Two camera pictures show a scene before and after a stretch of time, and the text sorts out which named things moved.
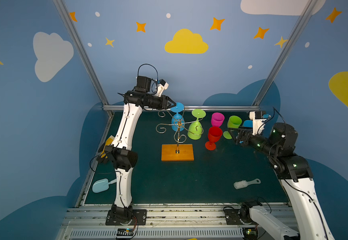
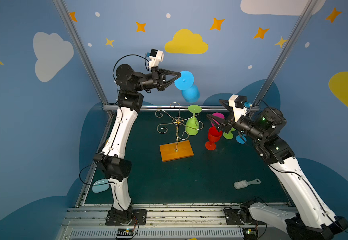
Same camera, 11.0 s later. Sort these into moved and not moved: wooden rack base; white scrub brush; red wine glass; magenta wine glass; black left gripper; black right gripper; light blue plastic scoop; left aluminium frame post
Moved: black left gripper; black right gripper
Not moved: wooden rack base; light blue plastic scoop; white scrub brush; magenta wine glass; left aluminium frame post; red wine glass
